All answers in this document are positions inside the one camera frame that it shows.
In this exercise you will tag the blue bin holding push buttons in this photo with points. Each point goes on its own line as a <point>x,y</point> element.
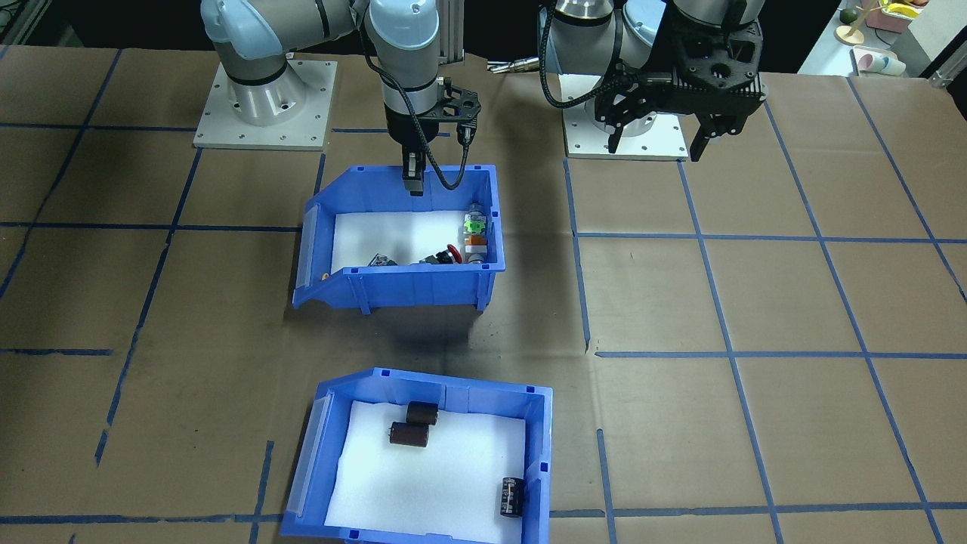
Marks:
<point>408,287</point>

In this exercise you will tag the white foam liner with buttons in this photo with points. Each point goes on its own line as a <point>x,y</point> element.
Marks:
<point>393,234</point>

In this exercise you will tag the metal frame bars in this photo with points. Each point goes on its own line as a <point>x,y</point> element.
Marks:
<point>19,23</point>

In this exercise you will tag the white side table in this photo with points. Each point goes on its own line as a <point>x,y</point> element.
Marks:
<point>937,34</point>

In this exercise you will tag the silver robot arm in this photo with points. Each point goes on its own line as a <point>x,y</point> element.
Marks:
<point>589,30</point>
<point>404,45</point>

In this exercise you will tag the dark cylindrical capacitor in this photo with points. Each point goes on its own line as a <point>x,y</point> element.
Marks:
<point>409,434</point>
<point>512,496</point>
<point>422,413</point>

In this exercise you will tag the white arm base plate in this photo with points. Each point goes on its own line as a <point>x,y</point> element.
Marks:
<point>585,143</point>
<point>310,128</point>

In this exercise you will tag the white patterned cup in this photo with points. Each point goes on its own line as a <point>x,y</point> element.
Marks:
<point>880,62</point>

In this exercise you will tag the white foam liner with capacitors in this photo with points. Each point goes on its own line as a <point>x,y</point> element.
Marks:
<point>423,483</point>

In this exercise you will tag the aluminium profile post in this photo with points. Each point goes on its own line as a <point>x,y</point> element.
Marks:
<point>453,30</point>

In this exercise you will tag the yellow toy banana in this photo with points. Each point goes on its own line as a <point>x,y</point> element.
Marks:
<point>903,10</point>

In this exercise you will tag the blue bin holding capacitors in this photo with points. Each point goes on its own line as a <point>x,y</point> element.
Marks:
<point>491,397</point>

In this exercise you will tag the aluminium profile bar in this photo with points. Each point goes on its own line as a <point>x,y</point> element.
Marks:
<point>950,72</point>

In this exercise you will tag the wooden toy stand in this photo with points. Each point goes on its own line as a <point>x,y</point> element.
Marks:
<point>852,32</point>

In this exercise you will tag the green toy ball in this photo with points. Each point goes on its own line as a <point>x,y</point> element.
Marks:
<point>850,15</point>

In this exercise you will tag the silver metal connector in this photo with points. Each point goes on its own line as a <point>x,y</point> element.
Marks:
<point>514,67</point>

